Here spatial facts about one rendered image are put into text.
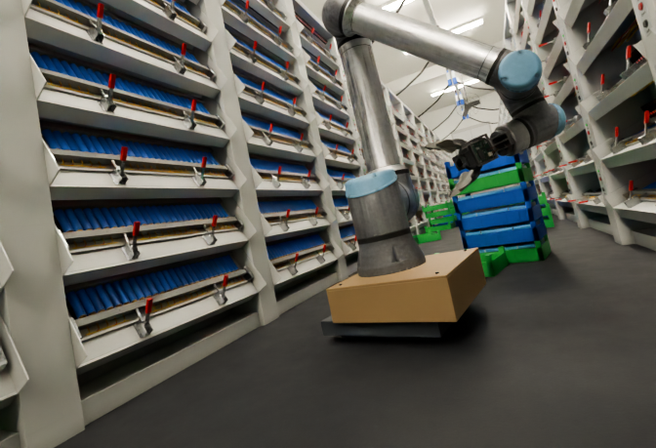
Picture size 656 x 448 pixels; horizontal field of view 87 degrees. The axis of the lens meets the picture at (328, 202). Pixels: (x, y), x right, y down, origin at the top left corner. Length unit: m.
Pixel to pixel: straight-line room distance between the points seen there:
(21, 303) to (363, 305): 0.68
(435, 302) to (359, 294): 0.18
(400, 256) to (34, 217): 0.81
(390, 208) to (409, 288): 0.23
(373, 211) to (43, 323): 0.74
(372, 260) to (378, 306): 0.14
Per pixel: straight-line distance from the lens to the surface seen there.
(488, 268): 1.44
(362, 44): 1.24
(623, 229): 1.78
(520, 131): 1.05
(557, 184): 3.14
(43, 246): 0.91
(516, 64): 0.97
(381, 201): 0.92
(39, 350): 0.90
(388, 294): 0.82
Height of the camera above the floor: 0.30
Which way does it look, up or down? 4 degrees up
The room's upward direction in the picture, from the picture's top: 12 degrees counter-clockwise
